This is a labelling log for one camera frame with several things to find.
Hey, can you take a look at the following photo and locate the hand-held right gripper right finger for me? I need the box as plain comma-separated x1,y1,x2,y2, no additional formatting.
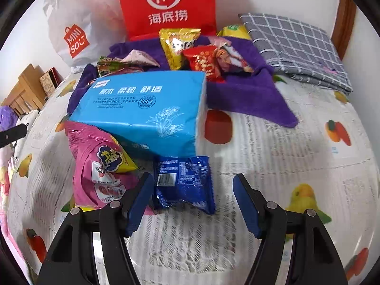
232,174,348,285

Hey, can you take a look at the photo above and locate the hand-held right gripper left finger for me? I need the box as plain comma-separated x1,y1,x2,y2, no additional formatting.
37,172,155,285

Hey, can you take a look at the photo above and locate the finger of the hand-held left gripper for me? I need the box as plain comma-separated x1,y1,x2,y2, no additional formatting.
0,124,28,148

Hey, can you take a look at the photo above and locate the blue snack packet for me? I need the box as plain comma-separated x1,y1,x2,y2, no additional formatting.
152,155,216,215

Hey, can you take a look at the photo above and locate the large pink snack bag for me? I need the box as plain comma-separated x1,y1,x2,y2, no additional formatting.
65,121,156,216

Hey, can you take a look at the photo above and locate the blue tissue pack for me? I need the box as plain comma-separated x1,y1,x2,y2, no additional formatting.
70,71,207,158

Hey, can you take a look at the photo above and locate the green snack packet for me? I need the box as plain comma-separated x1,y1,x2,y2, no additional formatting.
96,55,146,78

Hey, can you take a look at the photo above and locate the pale pink snack packet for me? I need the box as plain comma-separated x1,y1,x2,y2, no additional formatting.
120,50,161,67

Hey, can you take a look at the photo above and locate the red snack packet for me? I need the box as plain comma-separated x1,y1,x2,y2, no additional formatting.
182,46,228,83

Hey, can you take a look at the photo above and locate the long pink strawberry snack packet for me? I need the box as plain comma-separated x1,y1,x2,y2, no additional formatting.
208,36,254,73

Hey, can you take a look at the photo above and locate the yellow snack packet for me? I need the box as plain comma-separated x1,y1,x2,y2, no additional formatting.
159,28,202,71

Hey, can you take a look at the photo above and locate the purple plush toy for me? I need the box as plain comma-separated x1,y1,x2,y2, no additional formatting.
0,107,19,131

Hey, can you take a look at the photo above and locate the white flower-print pillow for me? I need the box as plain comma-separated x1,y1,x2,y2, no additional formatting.
13,110,40,134

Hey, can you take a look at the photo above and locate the light brown wooden furniture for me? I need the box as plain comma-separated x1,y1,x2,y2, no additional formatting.
1,64,45,116

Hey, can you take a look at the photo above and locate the purple towel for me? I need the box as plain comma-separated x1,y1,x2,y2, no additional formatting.
67,34,298,128

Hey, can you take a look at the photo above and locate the white plastic shopping bag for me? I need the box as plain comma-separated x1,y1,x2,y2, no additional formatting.
43,0,127,69

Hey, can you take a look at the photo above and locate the grey checked cloth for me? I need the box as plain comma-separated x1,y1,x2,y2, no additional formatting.
238,12,354,95

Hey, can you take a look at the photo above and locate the yellow plastic bag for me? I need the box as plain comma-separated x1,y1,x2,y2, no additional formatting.
217,24,253,40

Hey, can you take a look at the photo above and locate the red paper bag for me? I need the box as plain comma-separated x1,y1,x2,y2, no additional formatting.
114,0,217,40

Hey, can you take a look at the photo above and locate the wooden door frame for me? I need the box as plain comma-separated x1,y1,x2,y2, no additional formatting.
331,0,357,60

